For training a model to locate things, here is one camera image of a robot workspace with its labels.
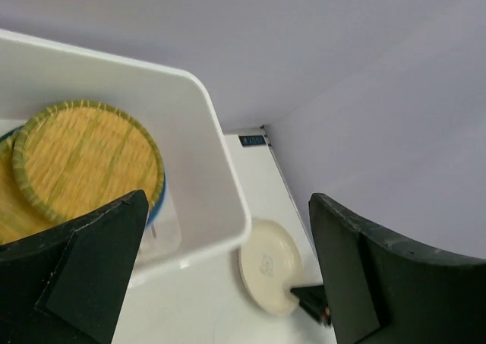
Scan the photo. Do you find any cream round plate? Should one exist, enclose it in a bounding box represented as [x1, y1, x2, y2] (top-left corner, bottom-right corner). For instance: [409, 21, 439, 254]
[238, 219, 305, 317]

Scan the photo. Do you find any round bamboo woven plate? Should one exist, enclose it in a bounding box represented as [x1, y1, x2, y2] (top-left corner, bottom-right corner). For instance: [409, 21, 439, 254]
[11, 99, 165, 223]

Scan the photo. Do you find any white plastic bin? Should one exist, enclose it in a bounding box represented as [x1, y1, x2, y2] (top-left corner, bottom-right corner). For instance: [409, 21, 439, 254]
[1, 30, 251, 286]

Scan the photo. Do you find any rectangular bamboo woven tray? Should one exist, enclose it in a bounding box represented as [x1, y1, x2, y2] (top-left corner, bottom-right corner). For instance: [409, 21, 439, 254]
[1, 137, 52, 245]

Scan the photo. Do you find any right blue table label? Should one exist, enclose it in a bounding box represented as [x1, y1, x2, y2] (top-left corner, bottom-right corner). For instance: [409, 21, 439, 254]
[238, 135, 267, 147]

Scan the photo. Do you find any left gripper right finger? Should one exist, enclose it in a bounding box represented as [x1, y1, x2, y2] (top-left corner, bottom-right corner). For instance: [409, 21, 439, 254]
[309, 193, 485, 343]

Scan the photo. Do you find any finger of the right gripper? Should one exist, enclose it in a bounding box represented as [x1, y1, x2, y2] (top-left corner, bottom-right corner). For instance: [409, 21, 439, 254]
[290, 284, 330, 325]

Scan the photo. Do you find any blue plastic plate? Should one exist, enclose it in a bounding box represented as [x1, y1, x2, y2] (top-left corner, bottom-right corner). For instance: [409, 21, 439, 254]
[1, 125, 166, 229]

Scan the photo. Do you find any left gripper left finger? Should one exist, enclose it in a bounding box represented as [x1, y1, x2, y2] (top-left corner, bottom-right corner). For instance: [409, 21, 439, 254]
[1, 190, 148, 343]

